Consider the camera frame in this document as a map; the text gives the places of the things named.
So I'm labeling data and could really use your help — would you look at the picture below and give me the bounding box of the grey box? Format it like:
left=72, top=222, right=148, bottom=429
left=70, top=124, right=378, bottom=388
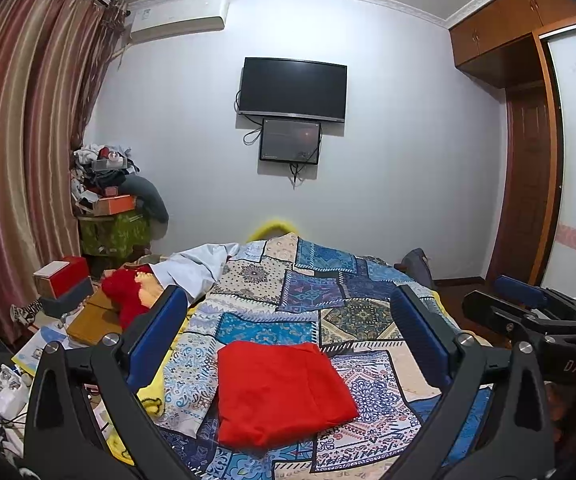
left=43, top=280, right=94, bottom=318

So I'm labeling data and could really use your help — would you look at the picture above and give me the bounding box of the grey backpack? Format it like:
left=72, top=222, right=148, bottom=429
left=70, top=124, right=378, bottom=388
left=400, top=247, right=438, bottom=291

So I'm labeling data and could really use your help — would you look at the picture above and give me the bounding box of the red plush toy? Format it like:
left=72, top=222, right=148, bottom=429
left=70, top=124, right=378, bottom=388
left=100, top=269, right=161, bottom=328

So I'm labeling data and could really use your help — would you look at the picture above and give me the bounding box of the orange box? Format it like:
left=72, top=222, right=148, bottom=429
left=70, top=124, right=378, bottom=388
left=93, top=194, right=137, bottom=217

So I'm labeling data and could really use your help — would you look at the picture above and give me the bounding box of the yellow blanket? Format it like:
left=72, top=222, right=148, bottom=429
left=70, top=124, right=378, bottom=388
left=103, top=310, right=193, bottom=466

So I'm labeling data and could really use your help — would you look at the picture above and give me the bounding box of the striped brown curtain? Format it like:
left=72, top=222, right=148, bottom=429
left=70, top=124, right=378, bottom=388
left=0, top=0, right=129, bottom=346

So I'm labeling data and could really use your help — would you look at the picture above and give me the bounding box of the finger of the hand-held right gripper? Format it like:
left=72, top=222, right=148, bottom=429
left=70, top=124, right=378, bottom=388
left=462, top=290, right=576, bottom=356
left=494, top=275, right=576, bottom=318

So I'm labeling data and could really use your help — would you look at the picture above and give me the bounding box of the white plastic item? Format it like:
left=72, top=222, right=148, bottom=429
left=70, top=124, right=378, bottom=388
left=0, top=364, right=31, bottom=411

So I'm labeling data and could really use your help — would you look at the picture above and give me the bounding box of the wooden overhead cabinet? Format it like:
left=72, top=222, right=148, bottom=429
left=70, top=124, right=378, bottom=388
left=449, top=0, right=576, bottom=78

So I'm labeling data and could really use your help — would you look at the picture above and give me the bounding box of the red and white box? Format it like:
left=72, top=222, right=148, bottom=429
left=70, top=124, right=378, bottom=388
left=33, top=256, right=92, bottom=298

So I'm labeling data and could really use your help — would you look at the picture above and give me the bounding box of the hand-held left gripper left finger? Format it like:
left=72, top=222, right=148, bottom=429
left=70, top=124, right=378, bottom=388
left=23, top=285, right=203, bottom=480

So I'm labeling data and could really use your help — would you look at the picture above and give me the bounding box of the brown cardboard box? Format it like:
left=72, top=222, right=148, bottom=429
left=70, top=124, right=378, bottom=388
left=65, top=290, right=130, bottom=347

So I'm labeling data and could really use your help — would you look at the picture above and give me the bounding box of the striped sock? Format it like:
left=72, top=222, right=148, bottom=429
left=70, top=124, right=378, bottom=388
left=10, top=297, right=44, bottom=327

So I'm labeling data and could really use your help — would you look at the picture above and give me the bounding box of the white air conditioner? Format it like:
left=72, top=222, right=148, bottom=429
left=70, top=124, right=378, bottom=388
left=127, top=0, right=230, bottom=45

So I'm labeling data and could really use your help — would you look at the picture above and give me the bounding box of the small black wall monitor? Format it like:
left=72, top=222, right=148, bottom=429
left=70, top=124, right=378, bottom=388
left=259, top=118, right=323, bottom=165

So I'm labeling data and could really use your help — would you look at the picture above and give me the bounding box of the red zip jacket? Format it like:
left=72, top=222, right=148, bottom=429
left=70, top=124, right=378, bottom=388
left=216, top=341, right=359, bottom=448

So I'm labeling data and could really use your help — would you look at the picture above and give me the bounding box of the white booklet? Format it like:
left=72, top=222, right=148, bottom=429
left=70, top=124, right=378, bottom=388
left=10, top=325, right=71, bottom=378

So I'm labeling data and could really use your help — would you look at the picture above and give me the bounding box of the black wall television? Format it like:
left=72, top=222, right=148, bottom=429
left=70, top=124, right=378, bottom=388
left=238, top=57, right=347, bottom=124

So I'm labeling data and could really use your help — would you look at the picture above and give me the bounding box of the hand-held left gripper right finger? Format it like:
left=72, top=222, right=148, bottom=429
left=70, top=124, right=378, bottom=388
left=390, top=284, right=556, bottom=480

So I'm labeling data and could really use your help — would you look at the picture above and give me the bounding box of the blue patchwork blanket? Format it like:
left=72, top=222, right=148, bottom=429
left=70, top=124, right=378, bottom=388
left=155, top=232, right=493, bottom=480

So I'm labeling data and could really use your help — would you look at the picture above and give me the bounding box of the yellow fluffy cushion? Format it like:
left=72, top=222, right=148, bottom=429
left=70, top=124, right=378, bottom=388
left=250, top=217, right=299, bottom=241

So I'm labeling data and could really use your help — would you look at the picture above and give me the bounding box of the pile of clothes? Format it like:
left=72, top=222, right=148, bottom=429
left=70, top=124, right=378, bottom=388
left=70, top=144, right=141, bottom=196

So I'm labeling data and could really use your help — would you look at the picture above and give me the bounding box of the white cloth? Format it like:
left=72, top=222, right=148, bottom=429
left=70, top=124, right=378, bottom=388
left=150, top=242, right=241, bottom=301

